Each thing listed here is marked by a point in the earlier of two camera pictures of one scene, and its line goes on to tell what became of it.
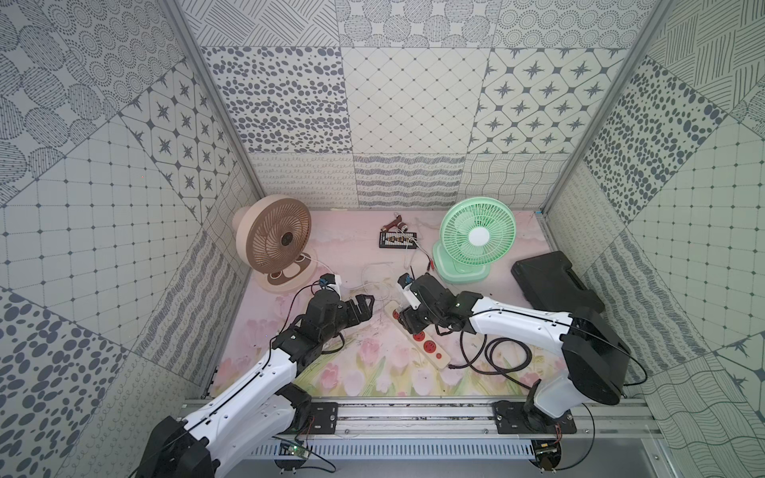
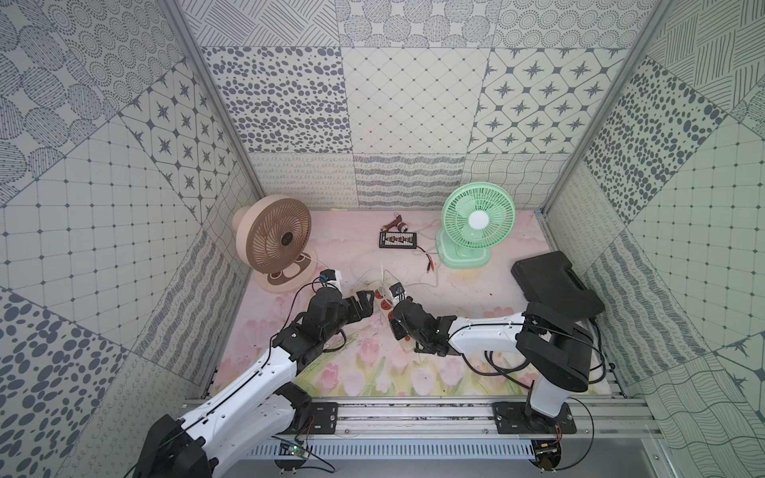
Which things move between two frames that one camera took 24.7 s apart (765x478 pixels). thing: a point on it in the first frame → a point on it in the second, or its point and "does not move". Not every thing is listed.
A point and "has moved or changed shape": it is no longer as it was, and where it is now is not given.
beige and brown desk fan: (274, 237) does not move
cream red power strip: (421, 340) has moved or changed shape
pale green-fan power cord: (411, 258) has moved or changed shape
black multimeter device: (394, 239) does not move
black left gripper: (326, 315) does not move
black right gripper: (408, 318) → (397, 332)
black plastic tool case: (552, 285) does not move
